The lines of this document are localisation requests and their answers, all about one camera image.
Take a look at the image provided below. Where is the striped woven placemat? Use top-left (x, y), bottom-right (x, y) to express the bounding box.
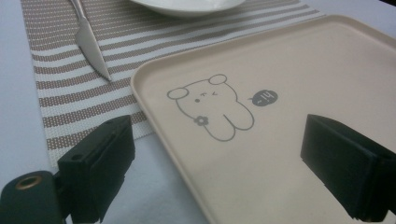
top-left (20, 0), bottom-right (327, 167)

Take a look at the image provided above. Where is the beige tray with bear print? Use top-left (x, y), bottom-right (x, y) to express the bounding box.
top-left (130, 14), bottom-right (396, 224)

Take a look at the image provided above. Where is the silver table knife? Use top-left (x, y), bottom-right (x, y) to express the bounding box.
top-left (69, 0), bottom-right (113, 82)

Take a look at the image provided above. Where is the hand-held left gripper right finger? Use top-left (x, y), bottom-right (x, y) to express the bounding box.
top-left (300, 113), bottom-right (396, 223)

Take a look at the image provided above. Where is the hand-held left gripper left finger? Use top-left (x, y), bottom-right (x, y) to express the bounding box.
top-left (57, 114), bottom-right (136, 224)

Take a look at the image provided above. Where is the white plate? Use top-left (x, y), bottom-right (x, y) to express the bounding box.
top-left (130, 0), bottom-right (247, 18)

